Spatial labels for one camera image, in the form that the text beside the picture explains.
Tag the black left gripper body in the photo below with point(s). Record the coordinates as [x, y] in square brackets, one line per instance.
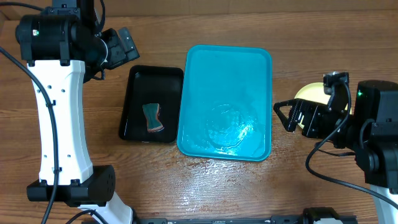
[115, 53]

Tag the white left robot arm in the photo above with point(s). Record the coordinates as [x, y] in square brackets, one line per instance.
[62, 53]

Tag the yellow plate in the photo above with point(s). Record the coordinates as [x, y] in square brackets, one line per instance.
[315, 92]

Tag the teal plastic tray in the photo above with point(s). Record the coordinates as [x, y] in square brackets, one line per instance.
[226, 106]

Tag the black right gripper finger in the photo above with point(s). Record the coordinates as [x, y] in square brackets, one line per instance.
[295, 114]
[307, 110]

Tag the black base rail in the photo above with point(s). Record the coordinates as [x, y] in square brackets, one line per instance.
[309, 215]

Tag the green orange sponge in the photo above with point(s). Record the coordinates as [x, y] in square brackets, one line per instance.
[151, 113]

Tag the black plastic tray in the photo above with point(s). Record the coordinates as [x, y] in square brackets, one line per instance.
[151, 84]

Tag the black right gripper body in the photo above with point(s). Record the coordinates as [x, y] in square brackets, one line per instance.
[324, 121]

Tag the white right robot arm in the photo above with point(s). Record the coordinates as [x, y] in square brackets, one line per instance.
[366, 126]

